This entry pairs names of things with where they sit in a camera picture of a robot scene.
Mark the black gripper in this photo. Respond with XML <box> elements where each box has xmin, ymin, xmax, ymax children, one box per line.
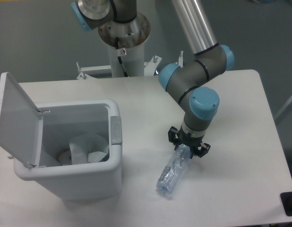
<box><xmin>168</xmin><ymin>126</ymin><xmax>211</xmax><ymax>158</ymax></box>

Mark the clear plastic water bottle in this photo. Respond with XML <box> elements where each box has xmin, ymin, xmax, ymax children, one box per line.
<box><xmin>156</xmin><ymin>144</ymin><xmax>191</xmax><ymax>195</ymax></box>

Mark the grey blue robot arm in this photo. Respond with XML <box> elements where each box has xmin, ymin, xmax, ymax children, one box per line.
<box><xmin>71</xmin><ymin>0</ymin><xmax>235</xmax><ymax>157</ymax></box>

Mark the white trash can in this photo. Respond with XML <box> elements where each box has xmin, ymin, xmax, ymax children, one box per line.
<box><xmin>14</xmin><ymin>99</ymin><xmax>122</xmax><ymax>201</ymax></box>

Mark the trash pile inside can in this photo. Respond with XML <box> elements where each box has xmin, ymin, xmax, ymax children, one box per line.
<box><xmin>58</xmin><ymin>149</ymin><xmax>109</xmax><ymax>166</ymax></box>

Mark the white trash can lid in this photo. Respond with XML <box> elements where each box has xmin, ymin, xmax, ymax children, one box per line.
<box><xmin>0</xmin><ymin>72</ymin><xmax>43</xmax><ymax>168</ymax></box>

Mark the black clamp at table edge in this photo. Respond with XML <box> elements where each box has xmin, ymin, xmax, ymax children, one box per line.
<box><xmin>280</xmin><ymin>192</ymin><xmax>292</xmax><ymax>217</ymax></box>

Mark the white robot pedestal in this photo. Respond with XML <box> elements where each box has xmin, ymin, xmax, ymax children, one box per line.
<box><xmin>107</xmin><ymin>44</ymin><xmax>145</xmax><ymax>78</ymax></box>

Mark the white frame at right edge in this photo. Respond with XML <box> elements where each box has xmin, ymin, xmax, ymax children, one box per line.
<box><xmin>274</xmin><ymin>95</ymin><xmax>292</xmax><ymax>125</ymax></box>

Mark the white pedestal base frame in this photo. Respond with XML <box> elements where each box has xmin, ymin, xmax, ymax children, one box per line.
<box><xmin>75</xmin><ymin>50</ymin><xmax>186</xmax><ymax>80</ymax></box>

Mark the black cable on pedestal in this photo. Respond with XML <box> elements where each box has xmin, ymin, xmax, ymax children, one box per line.
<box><xmin>114</xmin><ymin>36</ymin><xmax>129</xmax><ymax>78</ymax></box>

